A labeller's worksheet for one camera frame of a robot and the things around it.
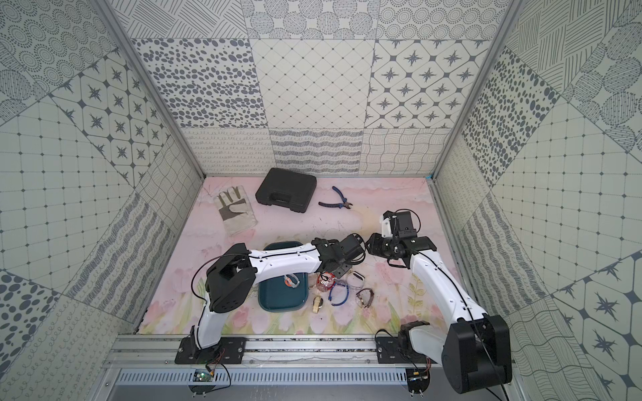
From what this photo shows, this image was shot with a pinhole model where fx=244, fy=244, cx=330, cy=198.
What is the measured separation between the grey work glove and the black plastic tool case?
0.29 ft

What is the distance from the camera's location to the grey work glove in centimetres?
106

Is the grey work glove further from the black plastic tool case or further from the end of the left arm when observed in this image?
the end of the left arm

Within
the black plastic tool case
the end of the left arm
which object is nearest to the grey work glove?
the black plastic tool case

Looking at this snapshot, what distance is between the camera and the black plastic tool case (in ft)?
3.56
